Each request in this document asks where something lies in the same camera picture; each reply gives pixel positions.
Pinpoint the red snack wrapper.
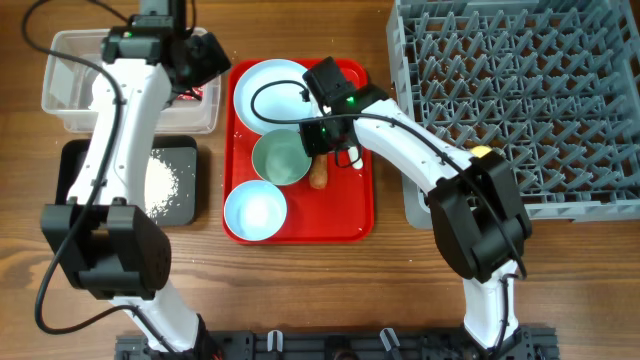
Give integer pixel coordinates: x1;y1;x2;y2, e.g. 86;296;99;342
176;86;204;101

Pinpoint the green bowl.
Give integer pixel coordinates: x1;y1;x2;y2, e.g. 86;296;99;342
251;129;312;186

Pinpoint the light blue small bowl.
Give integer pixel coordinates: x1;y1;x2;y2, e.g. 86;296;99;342
223;180;288;242

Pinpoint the white rice pile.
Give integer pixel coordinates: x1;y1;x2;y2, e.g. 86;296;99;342
144;157;178;218

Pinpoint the yellow plastic cup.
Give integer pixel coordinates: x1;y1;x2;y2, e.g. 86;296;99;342
470;146;492;158

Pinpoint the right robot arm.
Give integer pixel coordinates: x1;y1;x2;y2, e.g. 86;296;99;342
275;80;533;359

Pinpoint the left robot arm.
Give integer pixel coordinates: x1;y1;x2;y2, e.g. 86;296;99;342
41;1;231;359

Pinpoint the grey-blue dishwasher rack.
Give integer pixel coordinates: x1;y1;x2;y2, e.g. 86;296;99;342
386;0;639;222

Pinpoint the white plastic spoon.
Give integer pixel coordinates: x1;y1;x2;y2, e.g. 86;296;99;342
348;146;363;170

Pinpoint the orange carrot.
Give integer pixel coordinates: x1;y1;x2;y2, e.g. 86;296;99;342
309;154;328;189

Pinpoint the light blue plate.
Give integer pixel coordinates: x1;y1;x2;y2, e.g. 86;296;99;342
233;59;320;135

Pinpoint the red plastic tray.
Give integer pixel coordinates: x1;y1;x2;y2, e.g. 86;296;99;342
223;59;375;245

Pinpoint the black tray bin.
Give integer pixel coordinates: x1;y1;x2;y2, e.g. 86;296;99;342
54;135;198;227

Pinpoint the clear plastic bin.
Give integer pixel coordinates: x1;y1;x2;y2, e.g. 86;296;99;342
41;29;222;134

